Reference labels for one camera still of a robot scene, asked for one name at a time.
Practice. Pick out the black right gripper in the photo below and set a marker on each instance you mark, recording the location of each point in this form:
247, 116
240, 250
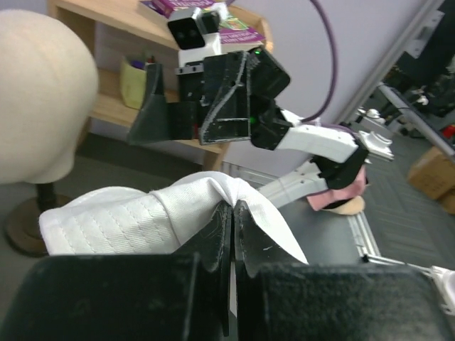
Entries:
223, 98

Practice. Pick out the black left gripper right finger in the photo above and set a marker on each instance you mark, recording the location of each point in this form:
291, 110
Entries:
280, 298

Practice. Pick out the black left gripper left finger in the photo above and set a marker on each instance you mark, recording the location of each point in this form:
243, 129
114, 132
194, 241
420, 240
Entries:
177, 296

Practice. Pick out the white grey cap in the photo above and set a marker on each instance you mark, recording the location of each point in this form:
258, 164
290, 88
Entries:
121, 220

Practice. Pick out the pink and white cap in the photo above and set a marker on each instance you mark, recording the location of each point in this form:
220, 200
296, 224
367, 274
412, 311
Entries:
335, 198

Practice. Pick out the yellow mug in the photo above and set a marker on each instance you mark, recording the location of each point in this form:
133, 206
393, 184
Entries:
132, 81

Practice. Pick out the purple paperback book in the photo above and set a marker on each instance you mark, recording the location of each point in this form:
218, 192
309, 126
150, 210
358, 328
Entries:
232, 30

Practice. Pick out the wooden shelf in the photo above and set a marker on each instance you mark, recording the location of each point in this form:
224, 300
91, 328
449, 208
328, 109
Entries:
83, 16

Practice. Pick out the light wooden hat stand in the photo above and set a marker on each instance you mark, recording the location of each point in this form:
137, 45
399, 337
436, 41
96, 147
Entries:
353, 207

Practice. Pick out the cream mannequin head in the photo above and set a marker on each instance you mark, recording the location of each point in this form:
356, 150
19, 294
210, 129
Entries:
49, 84

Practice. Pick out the dark wooden stand base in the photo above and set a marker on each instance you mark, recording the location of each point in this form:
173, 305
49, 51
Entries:
22, 229

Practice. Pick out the cardboard box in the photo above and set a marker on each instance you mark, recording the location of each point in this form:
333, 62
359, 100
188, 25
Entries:
433, 174

